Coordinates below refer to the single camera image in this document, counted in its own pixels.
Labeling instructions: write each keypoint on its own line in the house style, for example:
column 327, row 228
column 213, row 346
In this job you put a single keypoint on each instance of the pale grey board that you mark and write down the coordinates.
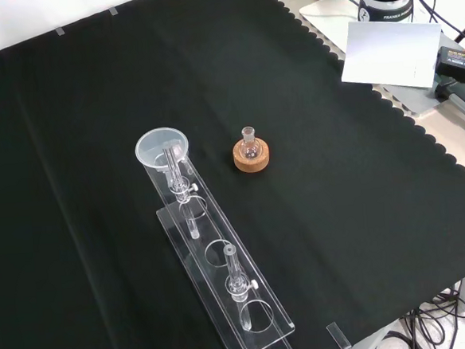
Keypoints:
column 325, row 14

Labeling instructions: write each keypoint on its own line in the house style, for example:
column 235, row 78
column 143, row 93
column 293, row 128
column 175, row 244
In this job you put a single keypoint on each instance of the clear plastic funnel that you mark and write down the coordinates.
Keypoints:
column 150, row 146

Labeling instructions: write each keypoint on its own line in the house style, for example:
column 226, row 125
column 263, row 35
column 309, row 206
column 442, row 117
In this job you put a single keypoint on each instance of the small glass round-bottom flask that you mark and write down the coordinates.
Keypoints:
column 250, row 147

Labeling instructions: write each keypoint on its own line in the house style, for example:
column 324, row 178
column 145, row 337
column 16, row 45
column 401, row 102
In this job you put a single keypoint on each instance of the black table cloth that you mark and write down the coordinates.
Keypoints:
column 337, row 183

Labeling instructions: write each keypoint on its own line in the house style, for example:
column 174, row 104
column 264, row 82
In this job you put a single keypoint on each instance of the grey tape piece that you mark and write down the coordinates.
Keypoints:
column 59, row 31
column 113, row 10

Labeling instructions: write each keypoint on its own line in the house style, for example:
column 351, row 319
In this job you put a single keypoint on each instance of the black power adapter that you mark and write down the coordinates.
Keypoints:
column 458, row 63

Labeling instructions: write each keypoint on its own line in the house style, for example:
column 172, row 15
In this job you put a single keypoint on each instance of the transparent acrylic funnel stand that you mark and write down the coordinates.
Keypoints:
column 223, row 271

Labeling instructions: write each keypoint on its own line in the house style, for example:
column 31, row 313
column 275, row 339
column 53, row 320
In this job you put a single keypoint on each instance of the white card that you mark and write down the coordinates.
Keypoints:
column 387, row 52

